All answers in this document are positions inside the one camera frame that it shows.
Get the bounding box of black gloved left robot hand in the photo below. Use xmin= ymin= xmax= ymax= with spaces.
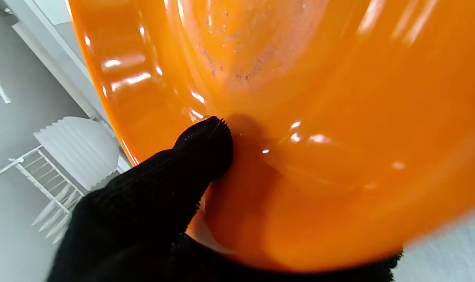
xmin=46 ymin=116 xmax=403 ymax=282

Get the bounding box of orange plastic bowl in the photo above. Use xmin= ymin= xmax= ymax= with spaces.
xmin=67 ymin=0 xmax=475 ymax=273

